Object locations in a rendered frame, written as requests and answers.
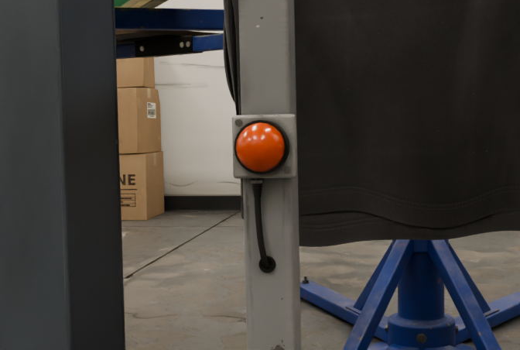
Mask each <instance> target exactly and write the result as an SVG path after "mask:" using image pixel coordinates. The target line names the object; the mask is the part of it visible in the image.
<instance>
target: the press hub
mask: <svg viewBox="0 0 520 350"><path fill-rule="evenodd" d="M385 332H387V333H388V343H387V342H385V341H381V342H378V343H375V344H373V345H370V346H369V347H368V349H367V350H379V349H381V348H384V347H386V346H389V345H392V344H397V345H401V346H405V347H411V348H418V349H419V350H424V349H425V348H439V347H443V346H448V345H451V346H453V347H455V348H458V349H459V350H476V349H474V348H471V347H470V346H468V345H464V344H461V343H459V344H457V345H456V334H457V335H458V326H456V321H455V319H454V318H453V317H452V316H450V315H449V314H445V307H444V283H443V281H442V279H441V277H440V275H439V273H438V271H437V269H436V267H435V266H434V264H433V261H432V260H431V258H430V256H429V253H428V242H427V240H413V254H412V256H411V258H410V260H409V262H408V264H407V267H406V268H405V271H404V273H403V274H402V277H401V279H400V281H399V284H398V312H397V313H394V314H392V315H391V316H389V317H388V323H387V324H386V325H385Z"/></svg>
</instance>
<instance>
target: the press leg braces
mask: <svg viewBox="0 0 520 350"><path fill-rule="evenodd" d="M427 242H428V253H429V256H430V258H431V260H432V261H433V264H434V266H435V267H436V269H437V271H438V273H439V275H440V277H441V279H442V281H443V283H444V285H445V287H446V289H447V291H448V292H449V294H450V296H451V298H452V300H453V302H454V304H455V306H456V308H457V310H458V312H459V314H460V316H461V318H462V320H463V322H464V324H465V326H466V328H467V331H468V333H469V335H470V337H471V339H472V341H473V343H474V345H475V347H476V349H477V350H502V349H501V346H500V345H499V343H498V341H497V339H496V337H495V336H494V333H493V331H492V330H491V327H490V325H489V323H488V321H487V319H486V317H487V316H489V315H491V314H494V313H496V312H498V311H499V309H494V308H490V307H489V306H488V303H487V302H486V300H485V299H484V297H483V296H482V294H481V292H480V291H479V289H478V288H477V286H476V285H475V283H474V281H473V280H472V279H471V277H470V275H469V273H468V272H467V270H466V269H465V267H464V265H463V264H462V262H461V261H460V259H459V258H458V256H457V254H456V253H455V252H454V250H453V248H452V246H451V245H450V243H449V248H448V246H447V244H446V242H445V240H444V239H443V240H427ZM412 254H413V240H409V239H405V240H403V239H400V240H399V239H398V240H396V241H395V244H394V245H393V247H392V243H391V245H390V246H389V247H388V249H387V251H386V253H385V254H384V256H383V257H382V259H381V261H380V263H379V264H378V266H377V268H376V269H375V271H374V272H373V274H372V276H371V278H370V280H369V281H368V283H367V284H366V286H365V288H364V289H363V291H362V292H361V295H360V296H359V298H358V299H357V301H356V303H355V304H354V305H353V306H346V308H347V309H348V310H350V311H353V312H354V313H356V314H359V317H358V319H357V321H356V323H355V325H354V327H353V329H352V331H351V333H350V335H349V337H348V339H347V341H346V343H345V345H344V347H343V350H367V349H368V346H369V345H370V343H371V340H372V338H373V336H374V334H375V332H376V330H377V328H378V326H379V323H380V321H381V319H382V317H383V315H384V313H385V311H386V308H387V306H388V304H389V302H390V300H391V298H392V296H393V293H394V292H395V289H396V287H397V286H398V284H399V281H400V279H401V277H402V274H403V273H404V271H405V268H406V267H407V264H408V262H409V260H410V258H411V256H412Z"/></svg>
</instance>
